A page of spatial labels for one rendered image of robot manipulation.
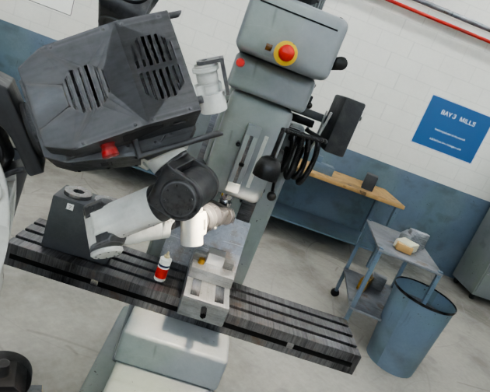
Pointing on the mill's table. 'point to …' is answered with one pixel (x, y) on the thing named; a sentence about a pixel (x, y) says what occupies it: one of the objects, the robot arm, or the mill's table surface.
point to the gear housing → (271, 82)
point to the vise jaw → (211, 274)
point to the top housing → (317, 68)
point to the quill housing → (274, 123)
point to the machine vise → (204, 295)
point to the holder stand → (70, 222)
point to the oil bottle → (162, 267)
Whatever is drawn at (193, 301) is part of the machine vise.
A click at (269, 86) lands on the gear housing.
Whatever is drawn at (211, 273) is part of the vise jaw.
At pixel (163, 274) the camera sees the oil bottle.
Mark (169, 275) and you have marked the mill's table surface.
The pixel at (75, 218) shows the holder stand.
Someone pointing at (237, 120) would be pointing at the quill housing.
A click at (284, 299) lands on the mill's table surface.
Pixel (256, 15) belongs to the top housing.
